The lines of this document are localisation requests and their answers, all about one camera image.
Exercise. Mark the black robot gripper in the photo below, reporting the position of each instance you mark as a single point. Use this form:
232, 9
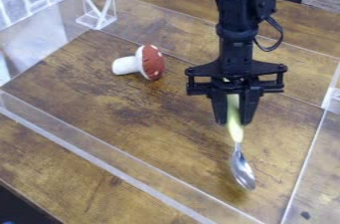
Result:
234, 73

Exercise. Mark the green handled metal spoon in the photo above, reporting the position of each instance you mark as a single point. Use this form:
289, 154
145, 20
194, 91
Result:
240, 167

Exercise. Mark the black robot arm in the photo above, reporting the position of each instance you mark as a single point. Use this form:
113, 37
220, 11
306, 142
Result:
240, 15

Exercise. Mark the red and white toy mushroom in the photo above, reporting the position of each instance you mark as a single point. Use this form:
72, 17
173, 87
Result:
148, 62

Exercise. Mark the clear acrylic triangle bracket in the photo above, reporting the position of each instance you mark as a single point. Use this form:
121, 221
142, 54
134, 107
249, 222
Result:
97, 18

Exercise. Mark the clear acrylic enclosure wall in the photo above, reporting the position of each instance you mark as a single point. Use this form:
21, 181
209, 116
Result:
152, 135

